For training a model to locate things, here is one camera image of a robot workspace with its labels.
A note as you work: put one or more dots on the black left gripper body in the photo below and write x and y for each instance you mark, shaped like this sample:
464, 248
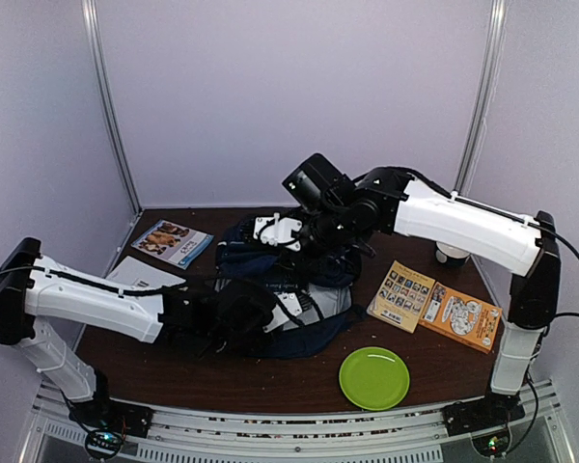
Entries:
224, 344

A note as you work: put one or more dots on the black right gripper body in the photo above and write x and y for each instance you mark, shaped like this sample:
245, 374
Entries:
317, 264

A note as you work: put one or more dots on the navy blue student backpack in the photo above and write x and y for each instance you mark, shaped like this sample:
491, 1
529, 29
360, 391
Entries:
320, 285

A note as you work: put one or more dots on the orange cartoon booklet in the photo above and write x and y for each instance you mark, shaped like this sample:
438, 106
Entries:
461, 317

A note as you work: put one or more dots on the dark Wuthering Heights book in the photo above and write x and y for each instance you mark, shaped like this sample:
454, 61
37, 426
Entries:
286, 286

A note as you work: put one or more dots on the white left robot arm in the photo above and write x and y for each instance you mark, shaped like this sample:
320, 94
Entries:
35, 287

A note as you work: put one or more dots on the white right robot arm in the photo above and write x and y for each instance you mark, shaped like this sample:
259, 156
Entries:
403, 201

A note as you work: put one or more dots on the yellow portrait grid booklet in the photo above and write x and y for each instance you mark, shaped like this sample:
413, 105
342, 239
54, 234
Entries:
401, 297

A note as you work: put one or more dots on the dog cover workbook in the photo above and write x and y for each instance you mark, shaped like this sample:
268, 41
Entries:
173, 243

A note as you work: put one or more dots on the white paperback book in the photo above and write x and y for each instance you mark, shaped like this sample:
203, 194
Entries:
134, 272

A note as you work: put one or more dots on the white and black bowl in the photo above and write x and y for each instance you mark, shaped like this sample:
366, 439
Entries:
450, 256

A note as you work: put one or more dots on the green plastic plate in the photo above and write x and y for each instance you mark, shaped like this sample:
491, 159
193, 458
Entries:
374, 378

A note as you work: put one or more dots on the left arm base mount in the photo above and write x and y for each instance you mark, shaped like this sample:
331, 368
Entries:
106, 428

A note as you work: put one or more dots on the front aluminium rail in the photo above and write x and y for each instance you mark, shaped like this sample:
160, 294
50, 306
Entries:
403, 434

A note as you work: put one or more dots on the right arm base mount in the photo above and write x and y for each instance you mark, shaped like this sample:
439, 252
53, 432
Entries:
487, 420

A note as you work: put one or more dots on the right aluminium frame post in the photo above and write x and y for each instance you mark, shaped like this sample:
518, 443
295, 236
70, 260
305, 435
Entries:
485, 92

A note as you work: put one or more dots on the aluminium frame post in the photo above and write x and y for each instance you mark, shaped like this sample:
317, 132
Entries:
485, 92
90, 16

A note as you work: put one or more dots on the left aluminium frame post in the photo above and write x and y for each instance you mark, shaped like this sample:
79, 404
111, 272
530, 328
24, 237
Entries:
90, 16

